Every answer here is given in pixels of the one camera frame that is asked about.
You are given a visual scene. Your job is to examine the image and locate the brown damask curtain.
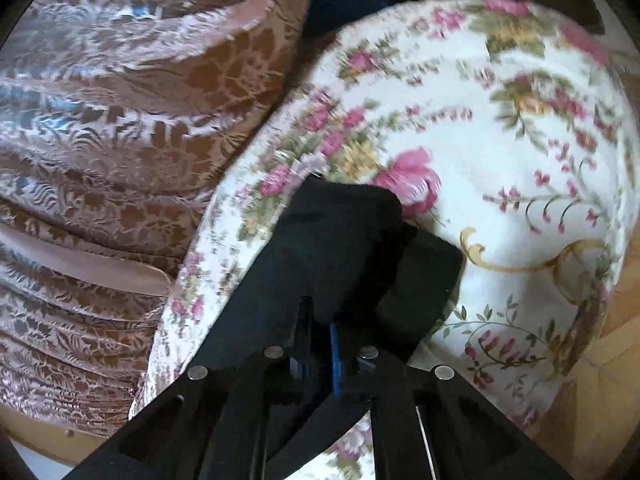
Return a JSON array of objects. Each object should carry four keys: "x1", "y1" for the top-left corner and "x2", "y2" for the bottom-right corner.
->
[{"x1": 0, "y1": 0, "x2": 315, "y2": 441}]

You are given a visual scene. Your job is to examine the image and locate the plain beige curtain band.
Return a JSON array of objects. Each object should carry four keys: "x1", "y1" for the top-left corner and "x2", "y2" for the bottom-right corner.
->
[{"x1": 0, "y1": 222, "x2": 173, "y2": 297}]

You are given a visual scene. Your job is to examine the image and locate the white floral bedsheet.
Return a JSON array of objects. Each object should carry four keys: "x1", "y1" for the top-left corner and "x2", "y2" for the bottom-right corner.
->
[{"x1": 127, "y1": 0, "x2": 640, "y2": 480}]

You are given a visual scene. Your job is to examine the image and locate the black pants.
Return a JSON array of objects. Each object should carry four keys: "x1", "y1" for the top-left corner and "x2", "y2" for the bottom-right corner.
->
[{"x1": 192, "y1": 174, "x2": 464, "y2": 463}]

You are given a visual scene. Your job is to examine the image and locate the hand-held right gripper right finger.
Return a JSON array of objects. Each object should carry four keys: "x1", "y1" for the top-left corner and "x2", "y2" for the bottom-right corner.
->
[{"x1": 329, "y1": 324, "x2": 577, "y2": 480}]

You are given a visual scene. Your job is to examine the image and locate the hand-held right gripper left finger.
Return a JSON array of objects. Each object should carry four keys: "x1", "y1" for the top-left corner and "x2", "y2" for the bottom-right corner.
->
[{"x1": 64, "y1": 299, "x2": 315, "y2": 480}]

